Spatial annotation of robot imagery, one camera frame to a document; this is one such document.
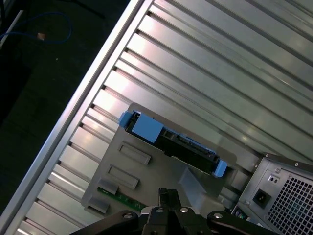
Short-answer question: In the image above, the grey power supply unit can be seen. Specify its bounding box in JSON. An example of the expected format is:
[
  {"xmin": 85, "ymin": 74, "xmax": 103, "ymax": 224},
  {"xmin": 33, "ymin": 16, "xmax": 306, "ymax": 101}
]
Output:
[{"xmin": 241, "ymin": 168, "xmax": 313, "ymax": 235}]

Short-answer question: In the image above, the blue floor cable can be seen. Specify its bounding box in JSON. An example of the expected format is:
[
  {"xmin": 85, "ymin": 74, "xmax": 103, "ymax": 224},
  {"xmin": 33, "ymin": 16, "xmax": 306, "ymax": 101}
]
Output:
[{"xmin": 0, "ymin": 12, "xmax": 73, "ymax": 46}]

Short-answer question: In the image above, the black open PC case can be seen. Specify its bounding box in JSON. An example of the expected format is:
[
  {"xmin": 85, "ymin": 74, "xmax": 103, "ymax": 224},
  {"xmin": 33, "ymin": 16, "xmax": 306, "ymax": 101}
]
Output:
[{"xmin": 229, "ymin": 152, "xmax": 313, "ymax": 235}]

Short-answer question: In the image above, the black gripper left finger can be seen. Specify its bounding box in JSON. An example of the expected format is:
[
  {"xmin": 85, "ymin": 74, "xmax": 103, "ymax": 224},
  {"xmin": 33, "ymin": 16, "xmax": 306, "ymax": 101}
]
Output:
[{"xmin": 78, "ymin": 187, "xmax": 181, "ymax": 235}]

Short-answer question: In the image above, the green RAM stick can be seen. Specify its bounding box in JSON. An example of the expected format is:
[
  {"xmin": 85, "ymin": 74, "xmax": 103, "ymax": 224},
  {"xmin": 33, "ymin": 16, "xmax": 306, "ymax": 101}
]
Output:
[{"xmin": 97, "ymin": 186, "xmax": 149, "ymax": 212}]

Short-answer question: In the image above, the hard disk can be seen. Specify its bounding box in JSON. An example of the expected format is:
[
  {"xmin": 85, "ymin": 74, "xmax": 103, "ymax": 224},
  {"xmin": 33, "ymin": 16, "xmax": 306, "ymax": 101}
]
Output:
[{"xmin": 119, "ymin": 110, "xmax": 228, "ymax": 178}]

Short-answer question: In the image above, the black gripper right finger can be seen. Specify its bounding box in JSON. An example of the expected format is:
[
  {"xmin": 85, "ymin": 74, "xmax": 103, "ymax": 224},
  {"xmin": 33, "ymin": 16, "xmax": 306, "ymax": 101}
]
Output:
[{"xmin": 168, "ymin": 188, "xmax": 279, "ymax": 235}]

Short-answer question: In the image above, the grey parts rack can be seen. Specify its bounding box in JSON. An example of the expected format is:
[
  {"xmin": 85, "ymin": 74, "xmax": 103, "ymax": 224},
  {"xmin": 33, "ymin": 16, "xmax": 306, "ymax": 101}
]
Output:
[{"xmin": 82, "ymin": 102, "xmax": 239, "ymax": 217}]

